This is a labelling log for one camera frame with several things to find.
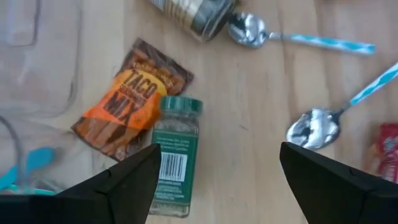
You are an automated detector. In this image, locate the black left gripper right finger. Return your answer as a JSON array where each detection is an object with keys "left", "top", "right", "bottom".
[{"left": 279, "top": 142, "right": 398, "bottom": 224}]

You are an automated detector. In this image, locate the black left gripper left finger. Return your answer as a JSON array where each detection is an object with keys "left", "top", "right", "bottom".
[{"left": 0, "top": 143, "right": 162, "bottom": 224}]

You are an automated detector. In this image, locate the teal plastic spoon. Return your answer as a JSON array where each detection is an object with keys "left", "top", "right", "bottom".
[{"left": 0, "top": 146, "right": 57, "bottom": 196}]

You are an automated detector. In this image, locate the striped handle metal spoon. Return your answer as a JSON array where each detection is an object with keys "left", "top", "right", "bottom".
[
  {"left": 285, "top": 61, "right": 398, "bottom": 151},
  {"left": 228, "top": 11, "right": 377, "bottom": 56}
]

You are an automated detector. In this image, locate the green spice jar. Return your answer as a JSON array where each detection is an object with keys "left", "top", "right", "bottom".
[{"left": 148, "top": 95, "right": 204, "bottom": 218}]

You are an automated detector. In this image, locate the red ramen packet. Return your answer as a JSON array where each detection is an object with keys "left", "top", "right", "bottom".
[{"left": 369, "top": 123, "right": 398, "bottom": 185}]

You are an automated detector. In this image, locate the clear plastic container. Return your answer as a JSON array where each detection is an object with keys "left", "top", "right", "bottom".
[
  {"left": 0, "top": 0, "right": 83, "bottom": 119},
  {"left": 0, "top": 114, "right": 81, "bottom": 196}
]

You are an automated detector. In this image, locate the taco seasoning mix packet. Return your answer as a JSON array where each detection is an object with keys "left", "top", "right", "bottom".
[{"left": 70, "top": 37, "right": 195, "bottom": 162}]

